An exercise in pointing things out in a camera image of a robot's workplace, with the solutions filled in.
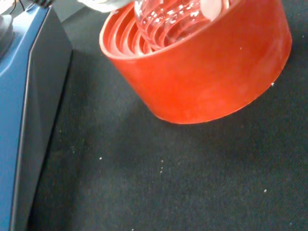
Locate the black bench cloth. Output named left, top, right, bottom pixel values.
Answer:
left=24, top=0, right=308, bottom=231

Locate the red flask support ring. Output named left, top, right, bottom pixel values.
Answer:
left=99, top=0, right=293, bottom=125

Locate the white stir bar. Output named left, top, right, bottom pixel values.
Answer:
left=201, top=0, right=223, bottom=20

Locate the blue base heater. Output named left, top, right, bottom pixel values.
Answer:
left=0, top=0, right=74, bottom=231

